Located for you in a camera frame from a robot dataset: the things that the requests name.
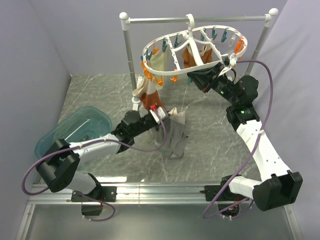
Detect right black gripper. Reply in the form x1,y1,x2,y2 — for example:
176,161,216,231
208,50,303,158
187,62,239,106

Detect grey underwear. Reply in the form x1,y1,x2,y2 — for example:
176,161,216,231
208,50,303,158
159,107,188,159

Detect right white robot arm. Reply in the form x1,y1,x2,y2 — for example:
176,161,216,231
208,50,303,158
187,63,303,212

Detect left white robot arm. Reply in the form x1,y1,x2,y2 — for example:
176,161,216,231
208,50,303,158
36,105,169,201

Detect orange underwear on right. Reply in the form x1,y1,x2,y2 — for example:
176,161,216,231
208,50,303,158
181,44,214,69

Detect orange underwear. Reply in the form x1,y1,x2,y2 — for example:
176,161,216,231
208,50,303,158
132,76,165,110
181,44,214,69

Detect orange underwear on left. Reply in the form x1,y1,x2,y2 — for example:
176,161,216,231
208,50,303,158
132,76,165,110

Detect white oval clip hanger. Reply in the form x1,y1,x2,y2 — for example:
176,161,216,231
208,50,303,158
141,14,248,79

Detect orange clip front left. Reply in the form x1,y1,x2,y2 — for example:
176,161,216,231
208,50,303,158
170,75,178,83

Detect orange clip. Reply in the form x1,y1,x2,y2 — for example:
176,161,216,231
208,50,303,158
170,75,178,83
235,51,243,60

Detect orange clip front right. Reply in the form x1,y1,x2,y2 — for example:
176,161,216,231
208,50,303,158
235,51,243,60

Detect cream underwear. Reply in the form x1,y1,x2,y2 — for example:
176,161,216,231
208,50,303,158
149,50,170,90

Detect teal plastic basin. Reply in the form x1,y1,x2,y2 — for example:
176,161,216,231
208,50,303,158
35,106,112,159

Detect white metal drying rack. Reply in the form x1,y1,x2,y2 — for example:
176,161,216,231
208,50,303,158
118,7,279,112

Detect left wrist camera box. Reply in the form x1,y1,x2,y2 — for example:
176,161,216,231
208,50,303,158
149,104,168,125

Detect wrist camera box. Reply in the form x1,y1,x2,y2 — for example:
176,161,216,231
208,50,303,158
221,53,238,75
149,104,168,125

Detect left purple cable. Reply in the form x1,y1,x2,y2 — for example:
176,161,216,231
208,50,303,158
21,117,168,222

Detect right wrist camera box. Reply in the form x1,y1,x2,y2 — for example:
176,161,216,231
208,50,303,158
221,53,238,75

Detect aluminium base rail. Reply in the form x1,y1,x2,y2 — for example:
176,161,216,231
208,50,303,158
16,182,303,240

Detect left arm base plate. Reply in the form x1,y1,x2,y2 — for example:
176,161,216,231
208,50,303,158
71,186,117,203

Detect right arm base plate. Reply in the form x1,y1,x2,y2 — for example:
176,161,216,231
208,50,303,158
199,185,221,202

